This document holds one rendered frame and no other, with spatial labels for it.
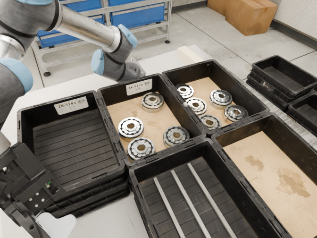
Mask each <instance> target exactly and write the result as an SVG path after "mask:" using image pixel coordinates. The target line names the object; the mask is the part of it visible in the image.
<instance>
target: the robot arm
mask: <svg viewBox="0 0 317 238"><path fill-rule="evenodd" d="M39 29H40V30H43V31H46V32H51V31H52V30H57V31H60V32H63V33H65V34H68V35H71V36H74V37H76V38H79V39H82V40H85V41H88V42H90V43H93V44H96V45H99V46H101V47H103V50H101V49H97V50H96V51H95V52H94V54H93V57H92V62H91V67H92V71H93V72H94V73H95V74H97V75H99V76H102V77H105V78H108V79H110V80H113V81H115V82H117V83H121V82H125V81H128V80H132V79H136V78H139V77H140V67H139V66H138V65H137V64H136V63H133V62H126V59H127V58H128V57H129V55H130V54H131V53H132V51H133V50H134V49H135V47H136V46H137V44H138V41H137V39H136V37H135V36H134V35H133V34H132V33H131V32H130V31H129V30H128V29H127V28H126V27H125V26H124V25H122V24H120V25H118V27H116V26H113V25H112V26H109V27H107V26H105V25H103V24H101V23H99V22H97V21H95V20H93V19H91V18H88V17H86V16H84V15H82V14H80V13H78V12H76V11H74V10H72V9H70V8H68V7H66V6H63V5H61V4H60V2H59V0H0V208H1V209H2V211H3V212H4V213H5V214H6V215H7V216H8V217H9V218H10V219H11V220H12V221H13V222H14V223H15V224H16V225H17V226H19V227H21V226H22V227H23V228H24V229H25V230H26V231H27V232H28V233H29V234H30V235H31V236H32V237H33V238H68V237H69V236H70V234H71V232H72V231H73V229H74V227H75V226H76V217H75V216H73V215H71V214H69V215H67V216H64V217H62V218H59V219H56V218H54V217H53V216H52V215H51V214H50V213H48V212H44V213H42V214H40V212H41V211H42V210H43V209H44V208H47V207H48V206H49V205H50V204H52V203H53V202H54V201H57V200H58V199H59V198H60V197H61V196H62V195H63V194H64V193H65V192H66V191H65V190H64V188H63V187H62V186H61V185H60V184H59V182H58V181H57V180H56V179H55V178H54V176H53V175H52V174H51V172H50V171H48V170H46V169H45V168H44V166H43V165H42V164H41V163H40V161H39V160H38V159H37V158H36V156H35V155H34V154H33V153H32V151H31V150H30V149H29V148H28V146H27V145H26V144H25V143H21V142H17V143H16V144H14V145H12V146H11V142H10V141H9V140H8V139H7V138H6V137H5V135H4V134H3V133H2V132H1V129H2V127H3V125H4V123H5V121H6V119H7V117H8V115H9V114H10V112H11V110H12V108H13V106H14V104H15V102H16V100H17V99H18V98H19V97H22V96H24V95H25V94H26V93H27V92H29V91H30V90H31V89H32V86H33V76H32V74H31V72H30V70H29V69H28V68H27V66H26V65H24V64H23V63H22V62H21V61H22V60H23V59H24V57H25V53H26V51H27V50H28V48H29V46H30V45H31V43H32V42H33V40H34V39H35V37H36V35H37V33H38V31H39ZM5 167H6V169H5V170H3V168H5ZM52 179H53V180H54V181H55V183H56V184H57V185H58V186H59V188H60V190H58V188H57V187H56V186H55V185H54V184H53V183H52V182H51V180H52ZM57 190H58V191H57ZM56 191H57V192H56ZM55 192H56V193H55ZM54 193H55V194H54ZM39 214H40V215H39ZM38 215H39V216H38ZM36 217H37V219H36ZM39 222H40V223H41V224H42V225H43V226H44V227H45V228H46V229H47V230H48V231H49V232H46V231H45V230H44V229H43V228H42V226H41V225H40V224H39Z"/></svg>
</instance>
